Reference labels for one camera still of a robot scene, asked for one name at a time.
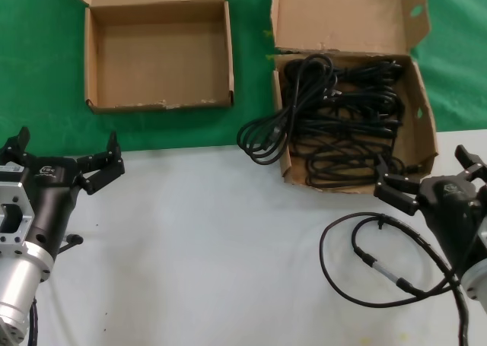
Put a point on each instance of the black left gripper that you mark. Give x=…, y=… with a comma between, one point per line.
x=53, y=186

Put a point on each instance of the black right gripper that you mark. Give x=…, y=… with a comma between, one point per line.
x=452, y=205

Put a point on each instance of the large torn cardboard box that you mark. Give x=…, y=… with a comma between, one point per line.
x=342, y=15

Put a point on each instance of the green table cloth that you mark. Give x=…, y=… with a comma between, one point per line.
x=38, y=57

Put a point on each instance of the small brown cardboard box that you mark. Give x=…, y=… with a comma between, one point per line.
x=160, y=64

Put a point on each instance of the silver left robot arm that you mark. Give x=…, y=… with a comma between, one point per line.
x=17, y=285

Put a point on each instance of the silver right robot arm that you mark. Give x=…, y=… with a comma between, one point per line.
x=478, y=277

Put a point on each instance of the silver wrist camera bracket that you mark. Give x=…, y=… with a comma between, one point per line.
x=17, y=197

